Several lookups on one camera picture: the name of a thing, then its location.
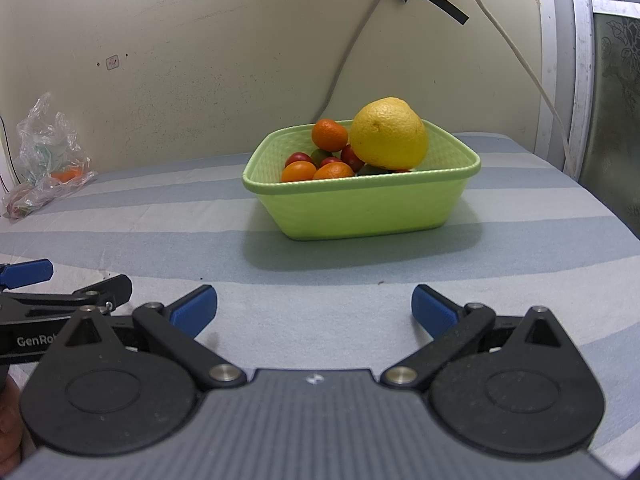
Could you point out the large yellow grapefruit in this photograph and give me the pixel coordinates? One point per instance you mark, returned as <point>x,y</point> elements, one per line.
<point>387,133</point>

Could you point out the clear plastic bag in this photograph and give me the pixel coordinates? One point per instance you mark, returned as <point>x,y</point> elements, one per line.
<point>49,143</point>

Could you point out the orange mandarin with stem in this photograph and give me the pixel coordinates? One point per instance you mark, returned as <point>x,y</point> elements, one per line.
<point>329,136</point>

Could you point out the striped blue bed sheet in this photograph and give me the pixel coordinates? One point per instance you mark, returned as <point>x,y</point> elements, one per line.
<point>522,234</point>

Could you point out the red cherry tomato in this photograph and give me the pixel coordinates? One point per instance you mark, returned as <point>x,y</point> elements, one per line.
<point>329,160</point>
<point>349,158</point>

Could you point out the person left hand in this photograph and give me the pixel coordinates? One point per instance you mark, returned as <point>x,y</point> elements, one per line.
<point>11,427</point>

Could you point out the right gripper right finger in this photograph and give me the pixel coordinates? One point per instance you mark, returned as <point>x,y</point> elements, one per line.
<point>507,385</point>

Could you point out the frosted glass sliding door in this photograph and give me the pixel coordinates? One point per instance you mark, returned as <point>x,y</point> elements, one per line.
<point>590,68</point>

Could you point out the green tomato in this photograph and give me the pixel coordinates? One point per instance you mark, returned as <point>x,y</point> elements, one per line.
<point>318,156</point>

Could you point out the red tomato front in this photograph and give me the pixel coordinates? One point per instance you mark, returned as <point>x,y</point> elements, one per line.
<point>298,157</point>

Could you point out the green plastic basket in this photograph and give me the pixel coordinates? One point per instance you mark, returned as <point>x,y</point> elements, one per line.
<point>377,204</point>

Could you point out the orange tomato front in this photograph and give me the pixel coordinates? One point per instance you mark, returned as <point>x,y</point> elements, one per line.
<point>300,170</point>

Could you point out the orange fruit in bag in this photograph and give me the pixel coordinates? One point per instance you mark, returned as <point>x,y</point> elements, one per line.
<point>68,174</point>

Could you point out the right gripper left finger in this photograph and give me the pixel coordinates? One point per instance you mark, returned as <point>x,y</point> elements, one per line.
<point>93,395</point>

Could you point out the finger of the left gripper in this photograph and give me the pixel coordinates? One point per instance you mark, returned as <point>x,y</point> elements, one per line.
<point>105,295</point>
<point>26,273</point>

